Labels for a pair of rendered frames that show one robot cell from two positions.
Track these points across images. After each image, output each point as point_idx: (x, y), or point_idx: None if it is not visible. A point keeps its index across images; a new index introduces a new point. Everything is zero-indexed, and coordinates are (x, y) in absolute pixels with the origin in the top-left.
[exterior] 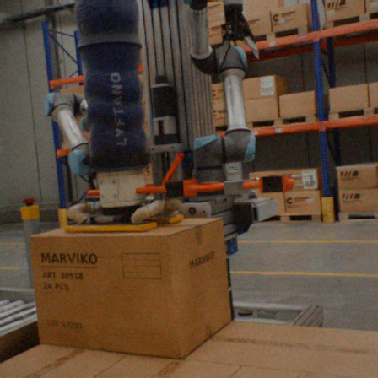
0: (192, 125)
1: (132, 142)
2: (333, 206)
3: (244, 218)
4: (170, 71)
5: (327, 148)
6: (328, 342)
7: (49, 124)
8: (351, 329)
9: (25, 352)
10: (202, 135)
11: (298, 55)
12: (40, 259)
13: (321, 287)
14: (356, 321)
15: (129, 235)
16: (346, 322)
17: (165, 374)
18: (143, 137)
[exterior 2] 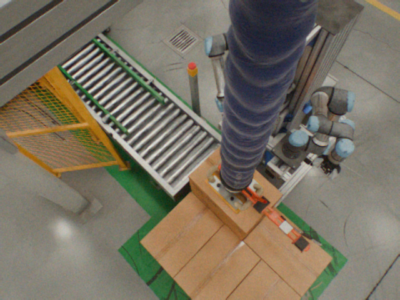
0: (299, 108)
1: (242, 186)
2: None
3: (305, 160)
4: (297, 77)
5: None
6: (301, 253)
7: None
8: (367, 120)
9: (185, 198)
10: (305, 104)
11: None
12: (192, 183)
13: (384, 44)
14: (376, 110)
15: (230, 217)
16: (369, 109)
17: (233, 252)
18: (250, 180)
